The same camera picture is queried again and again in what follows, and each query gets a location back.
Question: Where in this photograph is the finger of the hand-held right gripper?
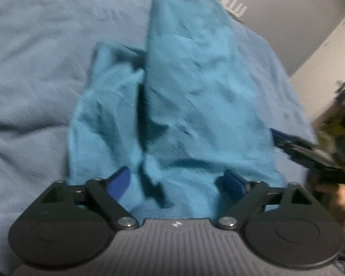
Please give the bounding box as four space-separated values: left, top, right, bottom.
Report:
270 128 315 157

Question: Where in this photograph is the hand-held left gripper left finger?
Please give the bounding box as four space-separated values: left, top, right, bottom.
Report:
36 166 140 231

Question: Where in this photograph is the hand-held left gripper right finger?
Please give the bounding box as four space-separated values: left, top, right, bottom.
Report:
217 170 315 231

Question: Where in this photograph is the teal zip-up jacket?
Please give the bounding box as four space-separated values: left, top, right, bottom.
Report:
66 0 284 219

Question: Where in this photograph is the person's right hand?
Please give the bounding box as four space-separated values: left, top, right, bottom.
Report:
313 182 345 232

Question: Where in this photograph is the person's camouflage clothing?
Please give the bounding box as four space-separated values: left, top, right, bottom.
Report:
312 86 345 179

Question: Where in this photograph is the blue bed sheet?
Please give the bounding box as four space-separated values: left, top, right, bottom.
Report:
0 0 319 271

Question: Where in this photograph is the white router with antennas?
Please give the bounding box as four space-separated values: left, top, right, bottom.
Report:
221 0 248 18

